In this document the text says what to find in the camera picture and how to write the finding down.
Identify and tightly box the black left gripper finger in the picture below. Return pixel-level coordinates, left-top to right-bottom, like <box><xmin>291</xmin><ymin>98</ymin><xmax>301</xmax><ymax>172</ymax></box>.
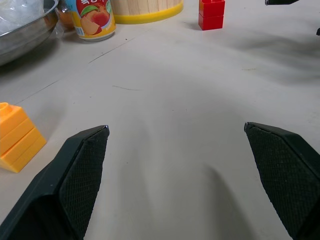
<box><xmin>243</xmin><ymin>121</ymin><xmax>320</xmax><ymax>240</ymax></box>
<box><xmin>0</xmin><ymin>124</ymin><xmax>110</xmax><ymax>240</ymax></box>

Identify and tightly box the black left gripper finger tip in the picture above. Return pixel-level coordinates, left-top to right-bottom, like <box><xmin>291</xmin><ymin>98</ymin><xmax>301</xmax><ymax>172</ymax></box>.
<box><xmin>264</xmin><ymin>0</ymin><xmax>301</xmax><ymax>6</ymax></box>

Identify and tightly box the yellow toy block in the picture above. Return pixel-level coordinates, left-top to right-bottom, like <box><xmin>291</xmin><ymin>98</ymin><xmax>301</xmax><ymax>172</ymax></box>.
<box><xmin>0</xmin><ymin>102</ymin><xmax>48</xmax><ymax>174</ymax></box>

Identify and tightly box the red toy block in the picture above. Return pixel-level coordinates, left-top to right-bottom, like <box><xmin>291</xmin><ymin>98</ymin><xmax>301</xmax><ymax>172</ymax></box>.
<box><xmin>198</xmin><ymin>0</ymin><xmax>226</xmax><ymax>31</ymax></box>

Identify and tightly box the wooden bucket with yellow rim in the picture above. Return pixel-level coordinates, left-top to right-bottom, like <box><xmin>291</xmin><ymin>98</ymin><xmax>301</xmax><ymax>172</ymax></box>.
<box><xmin>110</xmin><ymin>0</ymin><xmax>185</xmax><ymax>25</ymax></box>

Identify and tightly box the steel bowl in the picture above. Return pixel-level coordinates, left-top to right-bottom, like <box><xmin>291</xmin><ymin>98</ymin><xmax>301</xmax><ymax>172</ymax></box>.
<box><xmin>0</xmin><ymin>0</ymin><xmax>60</xmax><ymax>66</ymax></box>

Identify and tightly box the orange snack in clear wrapper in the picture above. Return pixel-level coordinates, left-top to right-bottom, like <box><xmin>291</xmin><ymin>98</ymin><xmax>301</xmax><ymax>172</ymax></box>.
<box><xmin>55</xmin><ymin>6</ymin><xmax>76</xmax><ymax>33</ymax></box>

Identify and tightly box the peach drink can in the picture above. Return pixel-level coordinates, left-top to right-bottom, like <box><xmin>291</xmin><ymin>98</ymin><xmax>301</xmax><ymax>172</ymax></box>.
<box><xmin>65</xmin><ymin>0</ymin><xmax>117</xmax><ymax>42</ymax></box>

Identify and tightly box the clear plastic bag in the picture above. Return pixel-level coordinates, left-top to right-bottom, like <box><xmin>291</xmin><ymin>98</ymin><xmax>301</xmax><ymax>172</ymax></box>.
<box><xmin>0</xmin><ymin>0</ymin><xmax>46</xmax><ymax>34</ymax></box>

